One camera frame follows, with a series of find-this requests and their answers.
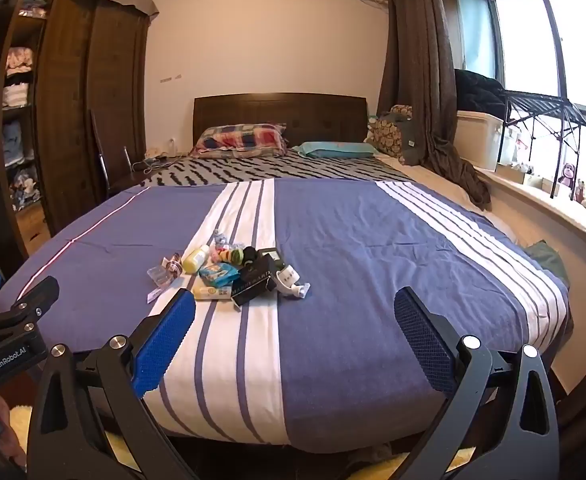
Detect brown patterned cushion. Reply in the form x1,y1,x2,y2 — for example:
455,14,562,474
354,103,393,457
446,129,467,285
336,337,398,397
365,105,414,158

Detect person's left hand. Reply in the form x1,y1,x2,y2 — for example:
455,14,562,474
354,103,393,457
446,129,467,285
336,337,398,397
0,395,24,468

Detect black jacket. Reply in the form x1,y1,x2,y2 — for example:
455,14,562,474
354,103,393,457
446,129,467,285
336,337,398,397
454,69,511,122

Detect plaid pillow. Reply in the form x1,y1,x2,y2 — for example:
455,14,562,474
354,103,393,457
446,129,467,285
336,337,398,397
189,124,290,158

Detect yellow plastic bottle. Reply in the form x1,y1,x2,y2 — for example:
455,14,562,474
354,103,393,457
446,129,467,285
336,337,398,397
182,245,210,275

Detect yellow white tube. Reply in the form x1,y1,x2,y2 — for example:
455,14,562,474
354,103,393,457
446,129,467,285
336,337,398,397
192,286,234,302

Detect teal pillow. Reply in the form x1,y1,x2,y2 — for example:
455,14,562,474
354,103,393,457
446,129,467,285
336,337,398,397
291,141,381,159

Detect clear plastic package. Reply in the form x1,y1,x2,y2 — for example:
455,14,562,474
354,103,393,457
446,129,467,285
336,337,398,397
147,252,186,291

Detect pink white folded clothes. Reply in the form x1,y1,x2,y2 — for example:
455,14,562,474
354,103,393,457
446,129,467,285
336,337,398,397
4,47,36,78

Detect dark wooden wardrobe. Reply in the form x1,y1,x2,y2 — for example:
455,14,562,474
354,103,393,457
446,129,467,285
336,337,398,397
0,0,159,261

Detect dark wooden headboard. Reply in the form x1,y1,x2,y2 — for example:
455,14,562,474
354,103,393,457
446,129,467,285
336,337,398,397
193,92,370,153

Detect colourful knitted caterpillar toy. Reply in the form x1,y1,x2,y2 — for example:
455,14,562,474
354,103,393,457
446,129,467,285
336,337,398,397
209,245,246,265

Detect window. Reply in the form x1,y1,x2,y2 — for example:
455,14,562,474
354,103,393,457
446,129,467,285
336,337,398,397
453,0,586,128

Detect grey green cushion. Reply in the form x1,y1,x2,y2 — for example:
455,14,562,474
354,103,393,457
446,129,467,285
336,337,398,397
398,112,425,166

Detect white storage box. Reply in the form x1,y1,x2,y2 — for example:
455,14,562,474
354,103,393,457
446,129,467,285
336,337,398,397
455,110,506,171

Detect black folding rack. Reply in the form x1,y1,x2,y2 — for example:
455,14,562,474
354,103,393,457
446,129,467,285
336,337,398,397
498,89,586,200

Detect white cable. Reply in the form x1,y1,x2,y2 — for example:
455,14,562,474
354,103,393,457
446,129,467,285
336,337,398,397
133,147,184,173

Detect blue folded clothes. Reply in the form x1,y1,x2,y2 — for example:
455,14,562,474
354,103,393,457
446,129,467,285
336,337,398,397
3,122,26,166

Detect black printed box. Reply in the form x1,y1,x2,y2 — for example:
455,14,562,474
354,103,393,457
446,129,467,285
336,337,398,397
230,255,280,307

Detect green cloth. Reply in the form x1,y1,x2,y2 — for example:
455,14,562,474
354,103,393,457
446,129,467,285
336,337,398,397
525,255,571,291

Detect zebra patterned blanket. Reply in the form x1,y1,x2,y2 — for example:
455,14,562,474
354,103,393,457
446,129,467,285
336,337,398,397
140,154,419,188

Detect brown curtain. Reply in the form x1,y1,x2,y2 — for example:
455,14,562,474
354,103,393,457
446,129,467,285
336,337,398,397
377,0,494,211

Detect blue snack packet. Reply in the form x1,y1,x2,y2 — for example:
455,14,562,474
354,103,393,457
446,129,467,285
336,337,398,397
199,264,241,288

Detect teal roller blind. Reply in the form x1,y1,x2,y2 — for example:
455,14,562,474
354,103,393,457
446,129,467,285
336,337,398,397
453,0,496,81

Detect dark metal chair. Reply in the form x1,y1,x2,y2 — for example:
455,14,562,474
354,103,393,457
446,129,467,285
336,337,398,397
89,109,139,196

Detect blue white striped bedsheet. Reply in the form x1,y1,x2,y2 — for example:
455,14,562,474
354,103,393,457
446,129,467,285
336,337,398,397
0,179,574,448

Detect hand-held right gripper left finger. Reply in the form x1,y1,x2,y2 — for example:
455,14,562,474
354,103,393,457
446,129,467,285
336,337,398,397
26,287,199,480

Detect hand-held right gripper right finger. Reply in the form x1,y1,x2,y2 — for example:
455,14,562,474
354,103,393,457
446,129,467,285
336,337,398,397
373,286,561,480

